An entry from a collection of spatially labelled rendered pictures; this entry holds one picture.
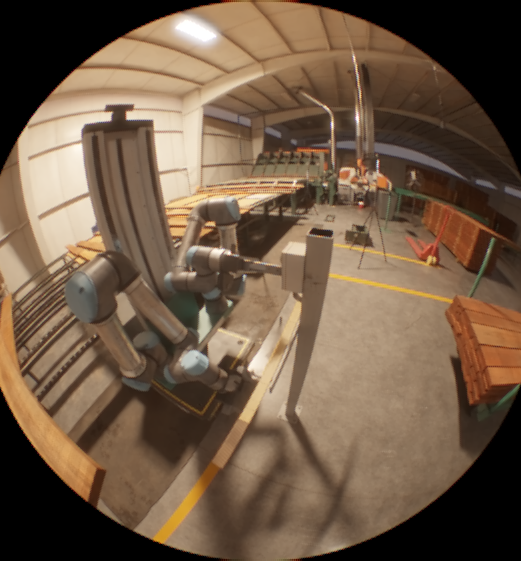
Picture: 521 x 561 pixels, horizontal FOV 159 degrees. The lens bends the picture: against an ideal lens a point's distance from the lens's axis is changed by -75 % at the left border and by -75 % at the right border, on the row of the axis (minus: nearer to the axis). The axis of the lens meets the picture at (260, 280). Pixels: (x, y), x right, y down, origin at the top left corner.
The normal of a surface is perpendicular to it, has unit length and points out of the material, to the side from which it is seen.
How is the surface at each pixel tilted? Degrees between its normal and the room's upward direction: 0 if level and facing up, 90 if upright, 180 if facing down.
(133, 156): 90
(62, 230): 87
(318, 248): 90
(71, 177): 91
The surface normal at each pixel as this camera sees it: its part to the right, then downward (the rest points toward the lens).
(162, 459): -0.06, -0.83
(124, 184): 0.92, 0.18
